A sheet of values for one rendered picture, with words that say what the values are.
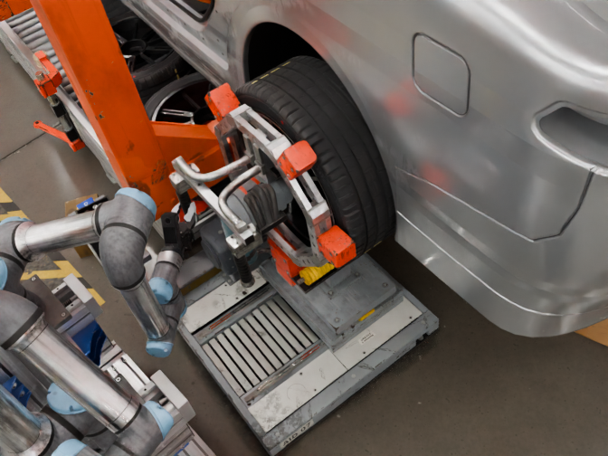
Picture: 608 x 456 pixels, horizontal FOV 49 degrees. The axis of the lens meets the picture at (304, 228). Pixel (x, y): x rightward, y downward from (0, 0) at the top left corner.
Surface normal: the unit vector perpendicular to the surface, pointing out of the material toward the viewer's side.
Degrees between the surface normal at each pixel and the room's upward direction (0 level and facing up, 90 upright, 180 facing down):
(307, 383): 0
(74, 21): 90
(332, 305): 0
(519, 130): 90
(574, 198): 89
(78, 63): 90
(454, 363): 0
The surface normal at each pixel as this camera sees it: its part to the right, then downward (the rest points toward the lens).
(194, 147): 0.59, 0.57
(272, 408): -0.13, -0.64
